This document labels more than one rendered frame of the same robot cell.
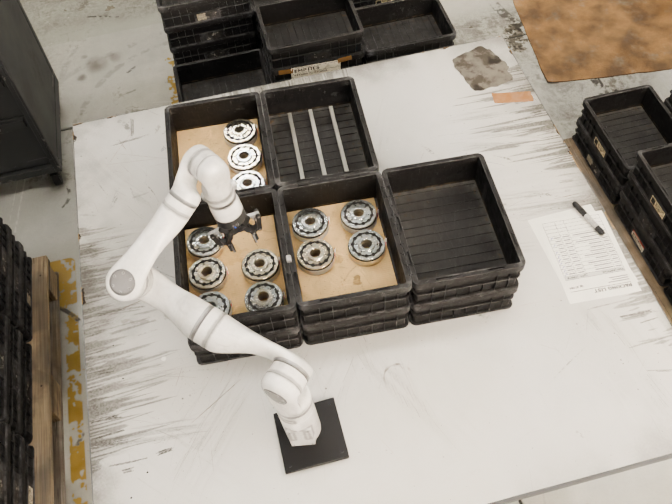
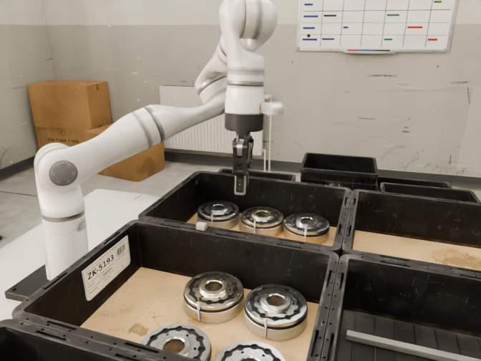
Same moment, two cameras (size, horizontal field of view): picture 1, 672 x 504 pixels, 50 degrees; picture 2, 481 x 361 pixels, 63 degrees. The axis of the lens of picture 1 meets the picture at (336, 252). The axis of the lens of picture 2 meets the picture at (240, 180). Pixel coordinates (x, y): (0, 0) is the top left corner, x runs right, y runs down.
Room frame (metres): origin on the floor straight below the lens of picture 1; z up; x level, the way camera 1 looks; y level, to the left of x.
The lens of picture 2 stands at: (1.41, -0.43, 1.28)
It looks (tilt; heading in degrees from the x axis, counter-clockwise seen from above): 21 degrees down; 115
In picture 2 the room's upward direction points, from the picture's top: straight up
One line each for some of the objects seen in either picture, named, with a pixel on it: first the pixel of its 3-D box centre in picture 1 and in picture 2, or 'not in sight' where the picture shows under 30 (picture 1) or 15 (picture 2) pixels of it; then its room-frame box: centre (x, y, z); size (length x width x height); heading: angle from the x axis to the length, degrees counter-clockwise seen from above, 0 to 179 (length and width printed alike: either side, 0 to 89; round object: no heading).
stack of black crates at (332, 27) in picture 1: (312, 60); not in sight; (2.49, 0.03, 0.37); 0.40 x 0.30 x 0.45; 100
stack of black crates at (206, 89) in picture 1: (226, 98); not in sight; (2.41, 0.43, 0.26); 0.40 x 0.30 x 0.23; 100
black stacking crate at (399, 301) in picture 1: (342, 247); (195, 314); (1.14, -0.02, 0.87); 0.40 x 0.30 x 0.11; 6
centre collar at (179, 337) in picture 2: (366, 243); (174, 347); (1.14, -0.09, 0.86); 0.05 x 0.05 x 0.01
